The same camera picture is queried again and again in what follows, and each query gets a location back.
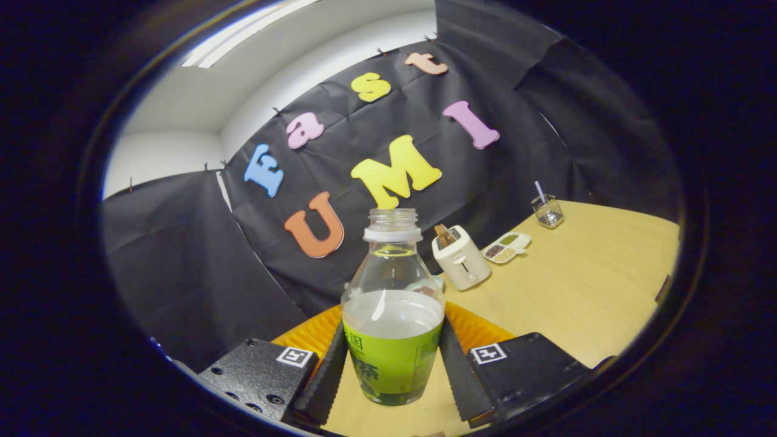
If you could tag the white straw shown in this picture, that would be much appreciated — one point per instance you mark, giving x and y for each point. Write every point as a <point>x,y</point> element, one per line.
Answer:
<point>539,191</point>

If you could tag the clear glass holder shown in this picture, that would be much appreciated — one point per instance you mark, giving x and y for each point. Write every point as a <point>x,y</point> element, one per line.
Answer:
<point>549,213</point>

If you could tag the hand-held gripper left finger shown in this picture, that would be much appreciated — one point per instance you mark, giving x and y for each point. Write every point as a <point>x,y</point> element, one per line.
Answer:
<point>261,373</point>

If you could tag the white toaster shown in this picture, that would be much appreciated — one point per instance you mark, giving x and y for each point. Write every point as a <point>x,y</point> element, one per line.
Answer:
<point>464,264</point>

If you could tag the green label juice bottle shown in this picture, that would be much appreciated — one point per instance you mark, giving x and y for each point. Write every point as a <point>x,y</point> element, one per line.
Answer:
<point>391,364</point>

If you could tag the green plate with food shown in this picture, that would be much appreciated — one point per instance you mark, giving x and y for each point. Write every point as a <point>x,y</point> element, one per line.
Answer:
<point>434,283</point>

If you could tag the white divided snack tray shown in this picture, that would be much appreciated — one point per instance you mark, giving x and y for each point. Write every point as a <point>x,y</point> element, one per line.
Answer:
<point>507,247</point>

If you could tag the brown toast slice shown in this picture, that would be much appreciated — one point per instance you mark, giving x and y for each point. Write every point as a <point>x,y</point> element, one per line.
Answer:
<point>443,235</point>

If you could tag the wooden table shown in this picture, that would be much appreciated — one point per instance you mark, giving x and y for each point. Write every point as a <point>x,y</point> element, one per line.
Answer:
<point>576,291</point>

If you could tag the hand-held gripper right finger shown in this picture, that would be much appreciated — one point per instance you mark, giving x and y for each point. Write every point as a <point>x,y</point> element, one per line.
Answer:
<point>528,370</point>

